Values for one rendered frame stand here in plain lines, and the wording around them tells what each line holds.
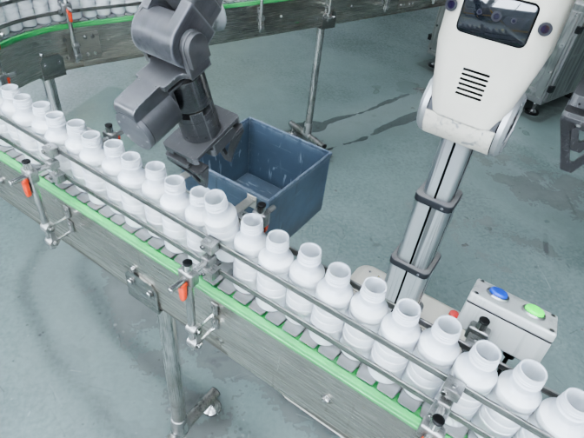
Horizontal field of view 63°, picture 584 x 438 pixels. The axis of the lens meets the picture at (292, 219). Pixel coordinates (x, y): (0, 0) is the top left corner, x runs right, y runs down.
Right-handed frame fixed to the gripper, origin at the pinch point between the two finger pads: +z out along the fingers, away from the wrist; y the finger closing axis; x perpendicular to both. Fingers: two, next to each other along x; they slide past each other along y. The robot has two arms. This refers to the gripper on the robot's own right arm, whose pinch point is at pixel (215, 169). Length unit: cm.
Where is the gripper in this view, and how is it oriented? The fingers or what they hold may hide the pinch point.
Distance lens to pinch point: 77.9
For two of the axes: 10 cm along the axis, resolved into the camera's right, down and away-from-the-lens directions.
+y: -5.6, 7.1, -4.2
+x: 8.2, 4.3, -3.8
